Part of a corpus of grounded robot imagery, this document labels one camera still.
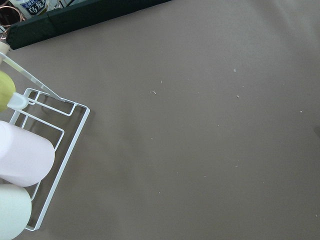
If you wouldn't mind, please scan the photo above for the pale green plastic cup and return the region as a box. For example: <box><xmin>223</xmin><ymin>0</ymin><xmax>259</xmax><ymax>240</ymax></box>
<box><xmin>0</xmin><ymin>184</ymin><xmax>32</xmax><ymax>240</ymax></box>

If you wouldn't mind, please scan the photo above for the white wire cup rack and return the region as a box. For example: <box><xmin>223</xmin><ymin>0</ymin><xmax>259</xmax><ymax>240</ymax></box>
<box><xmin>9</xmin><ymin>88</ymin><xmax>91</xmax><ymax>232</ymax></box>

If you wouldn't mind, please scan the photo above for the yellow plastic cup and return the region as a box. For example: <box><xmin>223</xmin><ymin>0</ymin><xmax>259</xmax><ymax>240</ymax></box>
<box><xmin>0</xmin><ymin>71</ymin><xmax>16</xmax><ymax>112</ymax></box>

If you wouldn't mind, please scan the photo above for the pink plastic cup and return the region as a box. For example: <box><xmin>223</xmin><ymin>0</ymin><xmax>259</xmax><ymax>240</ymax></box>
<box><xmin>0</xmin><ymin>121</ymin><xmax>55</xmax><ymax>187</ymax></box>

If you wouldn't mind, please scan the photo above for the dark green box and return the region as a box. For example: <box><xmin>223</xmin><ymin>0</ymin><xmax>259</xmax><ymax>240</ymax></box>
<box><xmin>6</xmin><ymin>0</ymin><xmax>166</xmax><ymax>50</ymax></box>

